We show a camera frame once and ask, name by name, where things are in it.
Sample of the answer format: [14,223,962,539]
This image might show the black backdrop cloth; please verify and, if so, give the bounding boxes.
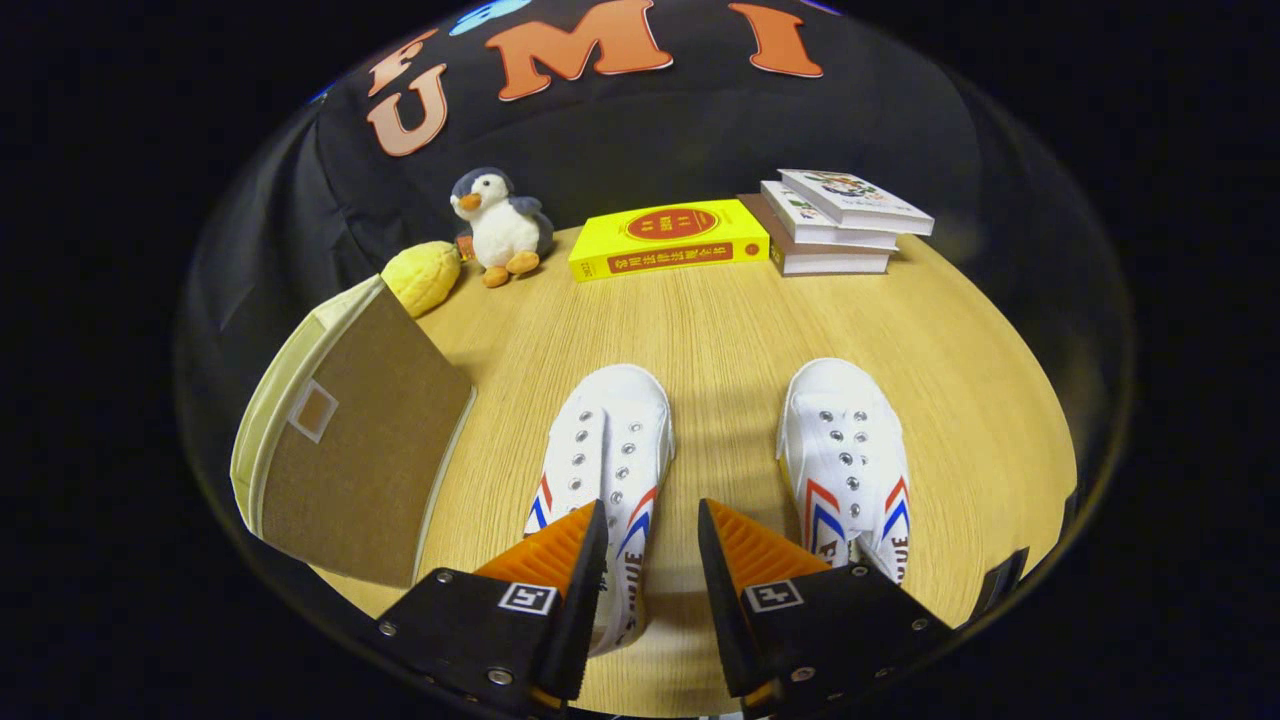
[180,0,1131,481]

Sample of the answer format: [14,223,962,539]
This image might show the yellow book red label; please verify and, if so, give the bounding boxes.
[568,199,771,283]

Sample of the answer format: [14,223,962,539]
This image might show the brown cover book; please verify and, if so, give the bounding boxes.
[738,193,893,277]

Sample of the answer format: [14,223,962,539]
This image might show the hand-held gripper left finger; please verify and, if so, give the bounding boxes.
[375,500,609,716]

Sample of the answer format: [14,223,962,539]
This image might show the penguin plush toy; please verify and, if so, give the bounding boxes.
[449,167,555,289]

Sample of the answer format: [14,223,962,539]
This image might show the yellow plush ball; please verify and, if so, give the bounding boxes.
[381,241,463,319]

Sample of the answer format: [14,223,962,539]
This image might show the brown fabric storage box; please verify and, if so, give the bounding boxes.
[230,275,477,589]

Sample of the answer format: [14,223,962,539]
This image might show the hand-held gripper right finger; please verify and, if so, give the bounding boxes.
[697,498,956,716]

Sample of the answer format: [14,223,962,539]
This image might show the white canvas shoe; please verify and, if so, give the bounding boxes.
[776,358,912,584]
[523,364,676,658]

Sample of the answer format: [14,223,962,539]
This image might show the white book floral cover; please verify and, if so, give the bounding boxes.
[777,168,936,237]

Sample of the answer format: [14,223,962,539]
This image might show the white book green print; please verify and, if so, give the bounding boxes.
[760,180,901,251]

